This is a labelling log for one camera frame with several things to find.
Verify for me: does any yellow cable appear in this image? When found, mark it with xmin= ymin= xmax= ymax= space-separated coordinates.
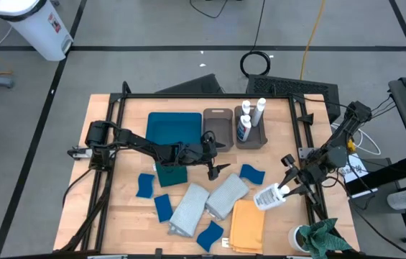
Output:
xmin=299 ymin=0 xmax=328 ymax=81

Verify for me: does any black equipment stand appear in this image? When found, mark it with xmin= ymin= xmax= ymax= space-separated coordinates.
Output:
xmin=345 ymin=154 xmax=406 ymax=245

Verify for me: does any black floor cable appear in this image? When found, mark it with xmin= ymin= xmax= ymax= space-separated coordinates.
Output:
xmin=189 ymin=0 xmax=229 ymax=19
xmin=347 ymin=204 xmax=406 ymax=259

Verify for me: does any orange towel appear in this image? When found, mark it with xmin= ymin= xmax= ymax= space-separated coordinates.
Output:
xmin=229 ymin=199 xmax=267 ymax=255

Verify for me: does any white printed paper sheet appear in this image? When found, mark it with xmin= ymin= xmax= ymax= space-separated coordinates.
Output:
xmin=339 ymin=153 xmax=369 ymax=183

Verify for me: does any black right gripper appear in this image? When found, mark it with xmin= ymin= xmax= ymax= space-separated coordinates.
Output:
xmin=277 ymin=153 xmax=329 ymax=198

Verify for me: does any white looped cable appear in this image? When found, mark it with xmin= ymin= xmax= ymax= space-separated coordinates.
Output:
xmin=331 ymin=122 xmax=382 ymax=156

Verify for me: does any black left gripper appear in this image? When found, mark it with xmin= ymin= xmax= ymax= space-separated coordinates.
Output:
xmin=177 ymin=131 xmax=231 ymax=181

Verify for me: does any teal blue towel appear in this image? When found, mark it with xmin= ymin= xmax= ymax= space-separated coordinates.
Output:
xmin=195 ymin=220 xmax=225 ymax=253

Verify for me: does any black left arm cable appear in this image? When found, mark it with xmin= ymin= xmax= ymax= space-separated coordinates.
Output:
xmin=61 ymin=167 xmax=94 ymax=209

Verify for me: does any grey translucent bin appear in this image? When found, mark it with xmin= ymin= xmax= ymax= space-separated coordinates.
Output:
xmin=203 ymin=107 xmax=235 ymax=153
xmin=234 ymin=105 xmax=269 ymax=150

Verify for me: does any white translucent cylinder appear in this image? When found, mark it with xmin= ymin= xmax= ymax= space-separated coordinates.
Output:
xmin=387 ymin=188 xmax=406 ymax=211

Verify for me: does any teal blue plastic bin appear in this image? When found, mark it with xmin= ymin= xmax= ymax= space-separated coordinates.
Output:
xmin=145 ymin=112 xmax=203 ymax=147

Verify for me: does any grey towel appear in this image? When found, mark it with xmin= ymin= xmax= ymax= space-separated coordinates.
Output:
xmin=205 ymin=173 xmax=250 ymax=221
xmin=167 ymin=183 xmax=211 ymax=238

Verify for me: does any black aluminium table frame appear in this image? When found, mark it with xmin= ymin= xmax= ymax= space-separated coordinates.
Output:
xmin=57 ymin=81 xmax=336 ymax=259

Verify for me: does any white cup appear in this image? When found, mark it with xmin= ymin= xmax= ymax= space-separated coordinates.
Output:
xmin=287 ymin=225 xmax=311 ymax=253

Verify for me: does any blue sponge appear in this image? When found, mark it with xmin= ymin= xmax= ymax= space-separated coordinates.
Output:
xmin=153 ymin=194 xmax=174 ymax=223
xmin=136 ymin=173 xmax=156 ymax=199
xmin=240 ymin=164 xmax=267 ymax=186

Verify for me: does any dark green cloth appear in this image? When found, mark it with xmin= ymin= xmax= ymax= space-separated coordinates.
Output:
xmin=154 ymin=161 xmax=188 ymax=188

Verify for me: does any black coiled cable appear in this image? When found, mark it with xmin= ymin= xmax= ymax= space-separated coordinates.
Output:
xmin=239 ymin=0 xmax=272 ymax=78

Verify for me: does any black flat panel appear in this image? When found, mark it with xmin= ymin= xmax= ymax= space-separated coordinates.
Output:
xmin=154 ymin=73 xmax=225 ymax=95

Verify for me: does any green crumpled cloth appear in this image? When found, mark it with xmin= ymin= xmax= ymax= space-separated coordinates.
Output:
xmin=298 ymin=217 xmax=353 ymax=259

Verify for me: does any white trash can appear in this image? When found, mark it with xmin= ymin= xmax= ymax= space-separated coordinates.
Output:
xmin=0 ymin=0 xmax=75 ymax=62

